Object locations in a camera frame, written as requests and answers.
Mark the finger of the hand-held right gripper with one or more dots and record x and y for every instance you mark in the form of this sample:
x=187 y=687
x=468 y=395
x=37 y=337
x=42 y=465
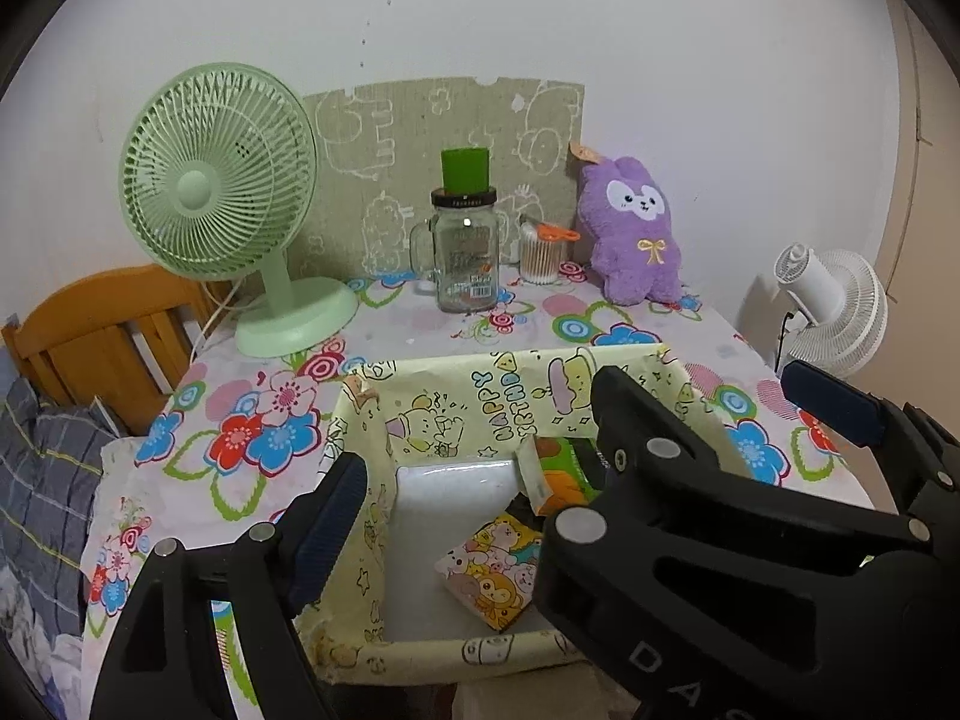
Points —
x=829 y=401

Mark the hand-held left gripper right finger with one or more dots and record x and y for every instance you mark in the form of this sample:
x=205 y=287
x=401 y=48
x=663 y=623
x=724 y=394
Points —
x=637 y=420

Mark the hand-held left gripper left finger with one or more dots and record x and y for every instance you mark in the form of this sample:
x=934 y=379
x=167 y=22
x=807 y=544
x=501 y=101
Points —
x=322 y=540

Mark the orange green carton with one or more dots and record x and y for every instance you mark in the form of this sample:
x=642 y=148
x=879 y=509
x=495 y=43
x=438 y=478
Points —
x=551 y=480

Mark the cartoon animal packet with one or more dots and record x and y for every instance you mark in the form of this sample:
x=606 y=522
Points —
x=491 y=577

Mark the yellow cartoon fabric storage box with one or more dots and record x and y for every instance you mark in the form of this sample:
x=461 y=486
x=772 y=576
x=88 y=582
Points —
x=450 y=397

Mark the white standing fan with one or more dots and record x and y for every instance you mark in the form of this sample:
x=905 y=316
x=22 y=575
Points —
x=847 y=307

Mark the purple plush rabbit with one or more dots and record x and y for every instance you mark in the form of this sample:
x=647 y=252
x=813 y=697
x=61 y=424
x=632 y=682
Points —
x=637 y=255

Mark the cotton swab container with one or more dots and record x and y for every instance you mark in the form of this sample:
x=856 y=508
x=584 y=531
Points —
x=540 y=259

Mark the beige door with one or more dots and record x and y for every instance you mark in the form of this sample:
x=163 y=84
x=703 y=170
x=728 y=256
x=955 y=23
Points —
x=930 y=202

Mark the glass jar mug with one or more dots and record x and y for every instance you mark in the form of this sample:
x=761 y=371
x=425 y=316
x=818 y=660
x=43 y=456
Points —
x=465 y=270

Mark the floral tablecloth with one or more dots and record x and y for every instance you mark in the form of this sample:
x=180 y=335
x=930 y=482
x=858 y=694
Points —
x=420 y=330

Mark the grey plaid pillow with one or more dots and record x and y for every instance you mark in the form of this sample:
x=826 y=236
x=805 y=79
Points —
x=45 y=480

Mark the white crumpled bedding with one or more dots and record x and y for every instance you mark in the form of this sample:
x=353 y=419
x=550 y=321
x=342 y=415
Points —
x=45 y=630

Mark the green plastic cup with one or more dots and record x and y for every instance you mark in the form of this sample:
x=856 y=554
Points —
x=465 y=169

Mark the wooden bed headboard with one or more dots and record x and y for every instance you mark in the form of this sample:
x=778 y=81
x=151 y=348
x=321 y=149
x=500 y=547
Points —
x=90 y=315

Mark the green desk fan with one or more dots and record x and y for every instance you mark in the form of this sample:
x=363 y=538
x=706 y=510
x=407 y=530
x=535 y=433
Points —
x=199 y=187

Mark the green patterned board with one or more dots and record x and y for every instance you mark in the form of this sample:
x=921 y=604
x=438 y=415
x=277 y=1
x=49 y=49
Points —
x=390 y=135

